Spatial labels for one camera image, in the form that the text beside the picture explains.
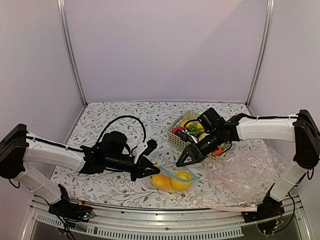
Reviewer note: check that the orange fruit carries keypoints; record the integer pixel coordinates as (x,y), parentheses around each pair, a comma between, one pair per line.
(218,152)

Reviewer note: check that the yellow mango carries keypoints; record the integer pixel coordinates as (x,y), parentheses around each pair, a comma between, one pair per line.
(161,181)

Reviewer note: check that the yellow banana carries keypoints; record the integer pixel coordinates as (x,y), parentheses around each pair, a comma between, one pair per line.
(200,129)

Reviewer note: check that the clear zip top bag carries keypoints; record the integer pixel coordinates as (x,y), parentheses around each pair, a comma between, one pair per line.
(169,169)

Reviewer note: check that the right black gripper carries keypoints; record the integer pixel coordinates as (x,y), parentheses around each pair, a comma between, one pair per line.
(196,155)

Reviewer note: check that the aluminium frame post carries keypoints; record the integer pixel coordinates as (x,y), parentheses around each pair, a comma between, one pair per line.
(262,51)
(61,6)

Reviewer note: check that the red apple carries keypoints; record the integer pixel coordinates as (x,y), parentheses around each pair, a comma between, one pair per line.
(179,131)

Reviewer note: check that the right aluminium frame post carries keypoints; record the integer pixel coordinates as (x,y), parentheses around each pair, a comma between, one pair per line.
(262,51)

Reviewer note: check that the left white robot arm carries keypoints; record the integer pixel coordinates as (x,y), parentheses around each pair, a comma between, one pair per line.
(20,147)

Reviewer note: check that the floral table cloth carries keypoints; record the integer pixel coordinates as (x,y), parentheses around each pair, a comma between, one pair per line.
(156,120)

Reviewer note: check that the crumpled clear plastic sheet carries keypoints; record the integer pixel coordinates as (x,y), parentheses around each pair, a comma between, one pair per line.
(239,181)

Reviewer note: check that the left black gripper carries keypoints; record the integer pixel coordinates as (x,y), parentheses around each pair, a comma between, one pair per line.
(140,171)

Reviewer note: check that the left aluminium frame post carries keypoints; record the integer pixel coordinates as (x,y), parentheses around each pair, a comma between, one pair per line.
(61,6)

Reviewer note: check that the front aluminium rail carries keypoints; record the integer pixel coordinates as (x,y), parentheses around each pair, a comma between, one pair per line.
(125,223)

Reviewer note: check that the yellow lemon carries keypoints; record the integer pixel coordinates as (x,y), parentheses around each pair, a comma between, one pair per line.
(181,186)

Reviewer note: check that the green grape bunch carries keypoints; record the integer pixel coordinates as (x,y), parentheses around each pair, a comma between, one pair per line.
(192,128)

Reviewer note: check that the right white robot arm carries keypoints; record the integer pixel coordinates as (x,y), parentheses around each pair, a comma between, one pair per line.
(297,128)

